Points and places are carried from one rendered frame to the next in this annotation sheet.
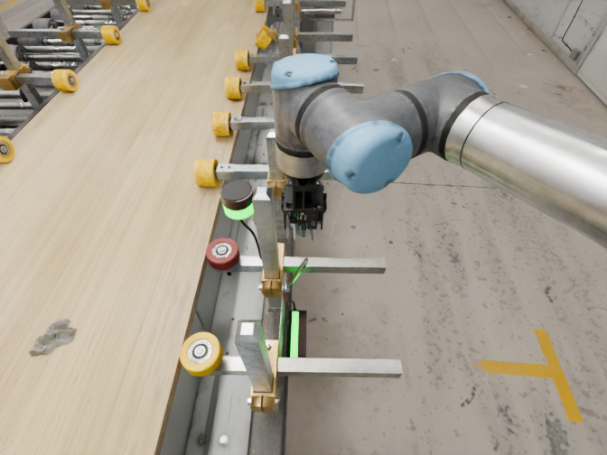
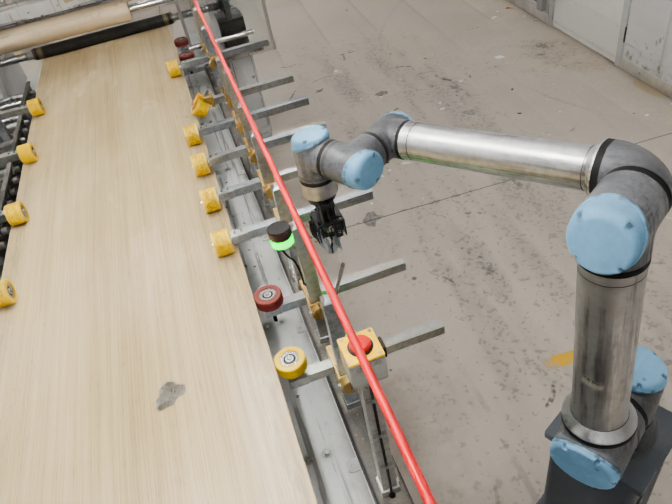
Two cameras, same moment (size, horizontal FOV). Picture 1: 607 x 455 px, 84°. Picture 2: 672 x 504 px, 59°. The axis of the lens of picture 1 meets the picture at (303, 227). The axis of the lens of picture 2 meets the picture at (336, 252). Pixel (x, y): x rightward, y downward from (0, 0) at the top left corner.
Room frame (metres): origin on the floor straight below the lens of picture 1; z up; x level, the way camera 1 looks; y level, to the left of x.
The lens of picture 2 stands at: (-0.73, 0.23, 2.04)
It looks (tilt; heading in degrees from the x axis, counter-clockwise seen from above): 41 degrees down; 349
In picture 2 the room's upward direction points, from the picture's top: 12 degrees counter-clockwise
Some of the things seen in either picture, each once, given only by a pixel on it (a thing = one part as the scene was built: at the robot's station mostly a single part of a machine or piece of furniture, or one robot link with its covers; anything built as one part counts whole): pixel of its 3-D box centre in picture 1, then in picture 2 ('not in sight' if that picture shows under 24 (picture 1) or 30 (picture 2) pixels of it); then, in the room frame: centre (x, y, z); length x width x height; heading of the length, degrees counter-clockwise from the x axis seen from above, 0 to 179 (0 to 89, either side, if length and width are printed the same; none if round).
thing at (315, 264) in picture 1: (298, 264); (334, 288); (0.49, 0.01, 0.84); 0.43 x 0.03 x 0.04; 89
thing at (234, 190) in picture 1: (244, 227); (287, 259); (0.45, 0.12, 1.04); 0.06 x 0.06 x 0.22; 89
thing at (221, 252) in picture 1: (225, 262); (271, 306); (0.50, 0.20, 0.85); 0.08 x 0.08 x 0.11
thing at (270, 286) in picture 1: (272, 270); (314, 298); (0.48, 0.08, 0.85); 0.14 x 0.06 x 0.05; 179
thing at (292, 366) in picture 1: (299, 366); (367, 353); (0.24, 0.01, 0.82); 0.44 x 0.03 x 0.04; 89
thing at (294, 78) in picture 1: (304, 105); (314, 155); (0.45, 0.00, 1.32); 0.10 x 0.09 x 0.12; 31
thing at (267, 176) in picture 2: not in sight; (271, 192); (0.95, 0.07, 0.92); 0.04 x 0.04 x 0.48; 89
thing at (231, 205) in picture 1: (237, 194); (279, 231); (0.45, 0.12, 1.13); 0.06 x 0.06 x 0.02
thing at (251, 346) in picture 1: (262, 378); (343, 362); (0.20, 0.08, 0.87); 0.04 x 0.04 x 0.48; 89
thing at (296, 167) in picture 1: (305, 153); (320, 184); (0.45, 0.00, 1.23); 0.10 x 0.09 x 0.05; 89
